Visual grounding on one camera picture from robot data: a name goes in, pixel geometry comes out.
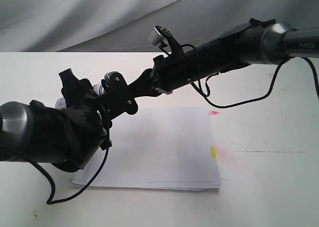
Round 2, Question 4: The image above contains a white paper stack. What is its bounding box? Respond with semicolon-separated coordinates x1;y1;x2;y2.
71;107;221;191

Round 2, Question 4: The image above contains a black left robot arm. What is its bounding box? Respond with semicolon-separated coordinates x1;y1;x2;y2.
0;69;109;173

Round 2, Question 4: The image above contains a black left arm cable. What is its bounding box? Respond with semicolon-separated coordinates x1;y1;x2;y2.
0;104;113;205

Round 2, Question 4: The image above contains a white backdrop cloth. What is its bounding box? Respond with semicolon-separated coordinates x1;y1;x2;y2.
0;0;207;52

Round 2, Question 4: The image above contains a white spray paint can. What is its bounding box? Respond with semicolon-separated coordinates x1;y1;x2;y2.
55;79;105;110

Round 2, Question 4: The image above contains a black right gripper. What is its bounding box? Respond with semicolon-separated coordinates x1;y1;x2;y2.
129;55;197;98

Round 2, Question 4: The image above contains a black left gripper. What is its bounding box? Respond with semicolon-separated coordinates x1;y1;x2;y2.
59;68;112;172

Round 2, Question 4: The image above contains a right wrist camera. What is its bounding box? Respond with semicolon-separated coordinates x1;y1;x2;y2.
148;25;183;60

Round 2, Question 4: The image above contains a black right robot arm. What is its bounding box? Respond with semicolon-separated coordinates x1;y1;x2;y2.
129;18;319;97

